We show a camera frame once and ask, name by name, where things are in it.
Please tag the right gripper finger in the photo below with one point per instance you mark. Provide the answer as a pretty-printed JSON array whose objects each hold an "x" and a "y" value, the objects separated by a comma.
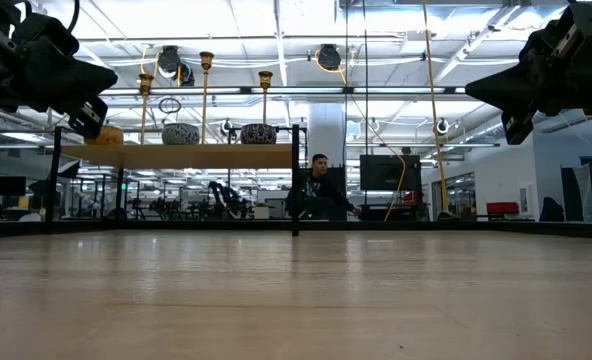
[
  {"x": 518, "y": 127},
  {"x": 506, "y": 90}
]

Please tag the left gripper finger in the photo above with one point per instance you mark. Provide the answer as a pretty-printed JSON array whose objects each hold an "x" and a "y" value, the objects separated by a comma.
[
  {"x": 76, "y": 77},
  {"x": 90, "y": 116}
]

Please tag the medium gold candlestick holder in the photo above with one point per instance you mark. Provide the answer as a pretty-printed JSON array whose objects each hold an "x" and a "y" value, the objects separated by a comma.
[{"x": 146, "y": 81}]

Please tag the white speckled candle tin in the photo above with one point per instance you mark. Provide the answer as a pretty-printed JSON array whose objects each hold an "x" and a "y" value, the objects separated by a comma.
[{"x": 180, "y": 134}]

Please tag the tall gold candlestick holder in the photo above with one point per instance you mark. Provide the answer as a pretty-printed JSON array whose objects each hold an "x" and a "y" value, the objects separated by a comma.
[{"x": 206, "y": 58}]

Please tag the short gold candlestick holder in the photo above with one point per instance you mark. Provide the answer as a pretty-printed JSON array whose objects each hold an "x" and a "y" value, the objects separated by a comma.
[{"x": 265, "y": 77}]

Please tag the black background robot arm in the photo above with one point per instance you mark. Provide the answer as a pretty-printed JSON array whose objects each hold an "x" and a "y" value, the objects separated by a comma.
[{"x": 223, "y": 192}]

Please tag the red bin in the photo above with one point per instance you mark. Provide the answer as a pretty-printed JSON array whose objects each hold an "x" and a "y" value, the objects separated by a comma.
[{"x": 502, "y": 207}]

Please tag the black office chair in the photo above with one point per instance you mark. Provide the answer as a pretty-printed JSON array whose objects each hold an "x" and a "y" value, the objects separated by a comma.
[{"x": 552, "y": 210}]

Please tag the wooden shelf with black legs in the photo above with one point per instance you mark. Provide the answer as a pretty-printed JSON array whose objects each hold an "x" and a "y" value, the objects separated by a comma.
[{"x": 176, "y": 156}]

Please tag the small black monitor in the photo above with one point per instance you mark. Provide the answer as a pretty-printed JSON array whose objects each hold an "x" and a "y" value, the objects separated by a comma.
[{"x": 7, "y": 186}]

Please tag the black television screen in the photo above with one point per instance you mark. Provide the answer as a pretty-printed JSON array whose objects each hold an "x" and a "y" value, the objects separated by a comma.
[{"x": 386, "y": 172}]

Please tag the white square column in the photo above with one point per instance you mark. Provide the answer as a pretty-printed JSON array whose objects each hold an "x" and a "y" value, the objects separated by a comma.
[{"x": 326, "y": 135}]

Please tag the person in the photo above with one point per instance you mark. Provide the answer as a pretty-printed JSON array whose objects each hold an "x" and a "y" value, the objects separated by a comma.
[{"x": 318, "y": 192}]

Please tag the grey ventilation duct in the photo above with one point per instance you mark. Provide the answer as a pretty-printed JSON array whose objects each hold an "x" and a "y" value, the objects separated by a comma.
[{"x": 481, "y": 132}]

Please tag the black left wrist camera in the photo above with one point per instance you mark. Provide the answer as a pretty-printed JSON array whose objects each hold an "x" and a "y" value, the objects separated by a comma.
[{"x": 46, "y": 35}]

